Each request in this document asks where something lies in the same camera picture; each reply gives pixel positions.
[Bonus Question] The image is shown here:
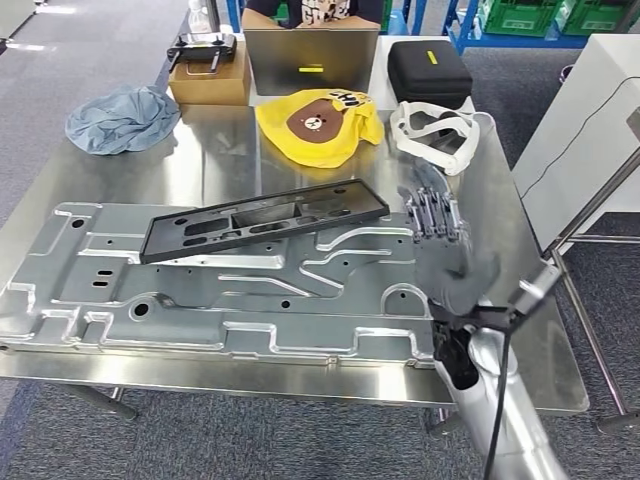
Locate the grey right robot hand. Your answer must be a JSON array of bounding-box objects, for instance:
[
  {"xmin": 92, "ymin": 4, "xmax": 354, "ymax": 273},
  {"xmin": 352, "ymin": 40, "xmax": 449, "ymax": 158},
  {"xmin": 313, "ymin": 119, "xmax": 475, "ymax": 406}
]
[{"xmin": 399, "ymin": 184, "xmax": 502, "ymax": 317}]

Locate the black plastic panel with cutouts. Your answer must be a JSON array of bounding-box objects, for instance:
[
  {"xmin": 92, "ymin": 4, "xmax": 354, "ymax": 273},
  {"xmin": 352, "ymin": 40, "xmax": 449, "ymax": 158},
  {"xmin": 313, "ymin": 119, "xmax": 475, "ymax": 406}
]
[{"xmin": 139, "ymin": 178, "xmax": 391, "ymax": 266}]

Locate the stainless steel workbench table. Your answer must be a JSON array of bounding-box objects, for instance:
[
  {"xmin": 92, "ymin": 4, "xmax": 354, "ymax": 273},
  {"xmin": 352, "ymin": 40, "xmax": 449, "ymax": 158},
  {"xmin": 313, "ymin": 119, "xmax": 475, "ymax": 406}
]
[{"xmin": 0, "ymin": 36, "xmax": 591, "ymax": 439}]

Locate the white VR headset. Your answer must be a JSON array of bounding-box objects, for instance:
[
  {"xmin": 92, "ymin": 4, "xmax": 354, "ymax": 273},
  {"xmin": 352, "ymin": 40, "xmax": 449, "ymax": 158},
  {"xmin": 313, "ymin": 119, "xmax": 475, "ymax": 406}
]
[{"xmin": 389, "ymin": 100, "xmax": 482, "ymax": 178}]

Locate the black zip carry case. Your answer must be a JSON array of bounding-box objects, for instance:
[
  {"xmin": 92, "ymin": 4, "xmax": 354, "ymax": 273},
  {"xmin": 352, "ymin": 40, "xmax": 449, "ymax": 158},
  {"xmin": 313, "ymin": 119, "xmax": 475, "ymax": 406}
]
[{"xmin": 386, "ymin": 39, "xmax": 474, "ymax": 110}]

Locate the yellow bag with bear print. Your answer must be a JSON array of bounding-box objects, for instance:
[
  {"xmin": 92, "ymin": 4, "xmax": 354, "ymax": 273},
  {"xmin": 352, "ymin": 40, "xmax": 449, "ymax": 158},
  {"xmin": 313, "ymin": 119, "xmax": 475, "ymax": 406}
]
[{"xmin": 254, "ymin": 88, "xmax": 386, "ymax": 170}]

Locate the white cabinet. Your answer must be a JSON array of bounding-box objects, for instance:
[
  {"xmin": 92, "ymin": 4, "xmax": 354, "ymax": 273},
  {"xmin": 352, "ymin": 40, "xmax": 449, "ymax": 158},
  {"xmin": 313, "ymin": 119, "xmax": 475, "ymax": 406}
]
[{"xmin": 512, "ymin": 33, "xmax": 640, "ymax": 254}]

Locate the blue metal storage rack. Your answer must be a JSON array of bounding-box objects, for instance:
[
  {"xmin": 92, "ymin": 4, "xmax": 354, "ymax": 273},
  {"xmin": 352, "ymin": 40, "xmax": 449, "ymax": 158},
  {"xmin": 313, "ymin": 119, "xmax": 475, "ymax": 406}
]
[{"xmin": 442, "ymin": 0, "xmax": 640, "ymax": 57}]

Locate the stainless steel side table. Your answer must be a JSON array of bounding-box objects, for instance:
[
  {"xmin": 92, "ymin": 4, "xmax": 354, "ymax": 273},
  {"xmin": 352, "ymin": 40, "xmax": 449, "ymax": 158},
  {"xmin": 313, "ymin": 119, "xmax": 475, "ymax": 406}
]
[{"xmin": 542, "ymin": 145, "xmax": 640, "ymax": 437}]

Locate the green plastic crate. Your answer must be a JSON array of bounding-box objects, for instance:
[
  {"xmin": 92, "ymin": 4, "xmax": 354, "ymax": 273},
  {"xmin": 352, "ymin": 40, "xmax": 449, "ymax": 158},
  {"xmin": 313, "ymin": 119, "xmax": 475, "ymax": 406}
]
[
  {"xmin": 562, "ymin": 0, "xmax": 640, "ymax": 38},
  {"xmin": 477, "ymin": 0, "xmax": 564, "ymax": 38}
]

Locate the grey laptop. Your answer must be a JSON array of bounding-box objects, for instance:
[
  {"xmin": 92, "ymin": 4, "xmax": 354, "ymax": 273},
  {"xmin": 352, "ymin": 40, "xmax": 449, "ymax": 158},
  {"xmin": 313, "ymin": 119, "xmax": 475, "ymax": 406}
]
[{"xmin": 242, "ymin": 27, "xmax": 380, "ymax": 98}]

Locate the person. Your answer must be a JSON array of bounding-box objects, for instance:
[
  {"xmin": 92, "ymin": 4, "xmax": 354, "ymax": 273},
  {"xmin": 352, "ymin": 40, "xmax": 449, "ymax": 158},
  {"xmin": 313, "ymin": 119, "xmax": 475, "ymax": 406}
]
[{"xmin": 241, "ymin": 0, "xmax": 387, "ymax": 32}]

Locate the large stamped metal sheet panel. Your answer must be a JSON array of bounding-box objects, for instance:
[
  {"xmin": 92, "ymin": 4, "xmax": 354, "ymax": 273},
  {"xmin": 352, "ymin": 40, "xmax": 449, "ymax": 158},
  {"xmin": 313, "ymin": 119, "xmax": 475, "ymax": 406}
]
[{"xmin": 0, "ymin": 200, "xmax": 437, "ymax": 370}]

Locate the brown cardboard box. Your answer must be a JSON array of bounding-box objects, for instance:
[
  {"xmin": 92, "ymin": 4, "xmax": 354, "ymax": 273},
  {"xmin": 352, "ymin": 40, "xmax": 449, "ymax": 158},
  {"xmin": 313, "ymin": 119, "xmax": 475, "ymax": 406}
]
[{"xmin": 168, "ymin": 39, "xmax": 253, "ymax": 107}]

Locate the clear water bottle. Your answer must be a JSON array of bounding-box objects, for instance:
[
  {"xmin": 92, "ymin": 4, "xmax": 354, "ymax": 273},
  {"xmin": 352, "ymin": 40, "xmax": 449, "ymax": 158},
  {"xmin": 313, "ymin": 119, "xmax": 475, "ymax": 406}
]
[{"xmin": 187, "ymin": 0, "xmax": 212, "ymax": 36}]

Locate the crumpled blue cloth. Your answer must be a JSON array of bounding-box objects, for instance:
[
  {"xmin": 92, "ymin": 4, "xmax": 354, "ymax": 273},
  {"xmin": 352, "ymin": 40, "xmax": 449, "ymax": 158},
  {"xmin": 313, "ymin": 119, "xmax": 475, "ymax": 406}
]
[{"xmin": 65, "ymin": 84, "xmax": 181, "ymax": 158}]

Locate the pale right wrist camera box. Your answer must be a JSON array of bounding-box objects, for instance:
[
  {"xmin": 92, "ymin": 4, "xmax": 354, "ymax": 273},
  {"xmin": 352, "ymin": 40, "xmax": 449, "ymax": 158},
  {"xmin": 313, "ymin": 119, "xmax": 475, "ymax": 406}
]
[{"xmin": 509, "ymin": 261, "xmax": 564, "ymax": 319}]

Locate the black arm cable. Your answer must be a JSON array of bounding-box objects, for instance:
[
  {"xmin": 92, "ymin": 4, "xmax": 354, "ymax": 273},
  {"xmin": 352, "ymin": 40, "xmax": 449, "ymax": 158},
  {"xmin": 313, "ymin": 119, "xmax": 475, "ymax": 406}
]
[{"xmin": 481, "ymin": 324, "xmax": 512, "ymax": 480}]

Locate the thin black cable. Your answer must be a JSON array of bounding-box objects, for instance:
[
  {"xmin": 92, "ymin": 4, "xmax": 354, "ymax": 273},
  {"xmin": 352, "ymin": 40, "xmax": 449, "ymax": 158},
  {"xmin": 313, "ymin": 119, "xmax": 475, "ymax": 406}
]
[{"xmin": 519, "ymin": 74, "xmax": 640, "ymax": 200}]

